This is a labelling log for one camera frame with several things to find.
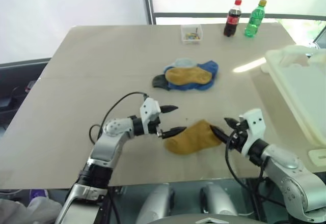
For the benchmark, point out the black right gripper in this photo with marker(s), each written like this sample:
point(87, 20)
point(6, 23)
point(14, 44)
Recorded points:
point(239, 138)

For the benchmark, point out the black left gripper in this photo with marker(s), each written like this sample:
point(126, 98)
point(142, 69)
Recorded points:
point(154, 124)

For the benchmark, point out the mustard yellow sock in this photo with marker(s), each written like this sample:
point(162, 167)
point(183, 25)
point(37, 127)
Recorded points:
point(193, 138)
point(187, 76)

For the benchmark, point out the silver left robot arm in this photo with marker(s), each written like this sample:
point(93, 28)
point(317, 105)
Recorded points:
point(107, 145)

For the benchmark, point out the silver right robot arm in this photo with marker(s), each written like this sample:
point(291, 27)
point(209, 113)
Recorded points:
point(287, 170)

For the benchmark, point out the dark grey sock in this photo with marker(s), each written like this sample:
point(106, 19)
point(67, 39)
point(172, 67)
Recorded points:
point(159, 81)

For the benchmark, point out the light blue sock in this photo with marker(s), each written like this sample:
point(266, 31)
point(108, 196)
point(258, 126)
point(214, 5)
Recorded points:
point(182, 62)

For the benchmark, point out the white plastic basket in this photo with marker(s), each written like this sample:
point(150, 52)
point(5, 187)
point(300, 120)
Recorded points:
point(298, 94)

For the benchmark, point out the dark object behind basket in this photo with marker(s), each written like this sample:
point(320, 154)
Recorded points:
point(319, 42)

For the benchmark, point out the silver rounded robot leg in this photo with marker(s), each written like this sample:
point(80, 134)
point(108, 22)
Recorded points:
point(219, 202)
point(155, 203)

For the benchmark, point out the clear plastic box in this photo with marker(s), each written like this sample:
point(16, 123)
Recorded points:
point(192, 34)

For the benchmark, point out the dark rounded robot torso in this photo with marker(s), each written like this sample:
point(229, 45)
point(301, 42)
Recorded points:
point(206, 220)

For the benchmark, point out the cola bottle red cap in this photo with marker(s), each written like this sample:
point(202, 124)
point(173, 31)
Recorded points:
point(231, 19)

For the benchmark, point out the green soda bottle yellow cap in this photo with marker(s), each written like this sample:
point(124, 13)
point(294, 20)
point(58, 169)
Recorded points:
point(254, 19)

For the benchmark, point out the purple shoe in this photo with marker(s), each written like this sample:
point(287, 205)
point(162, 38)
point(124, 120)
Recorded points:
point(38, 193)

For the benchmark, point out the black furniture beside table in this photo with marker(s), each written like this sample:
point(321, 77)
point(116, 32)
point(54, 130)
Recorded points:
point(15, 86)

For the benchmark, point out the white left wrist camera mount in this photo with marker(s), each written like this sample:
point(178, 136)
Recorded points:
point(149, 108)

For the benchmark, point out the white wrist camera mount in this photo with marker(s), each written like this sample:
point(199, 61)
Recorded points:
point(254, 124)
point(149, 108)

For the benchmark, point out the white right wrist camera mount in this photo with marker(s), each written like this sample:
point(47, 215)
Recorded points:
point(254, 124)

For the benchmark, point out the black window frame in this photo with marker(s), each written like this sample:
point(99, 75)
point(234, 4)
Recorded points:
point(149, 2)

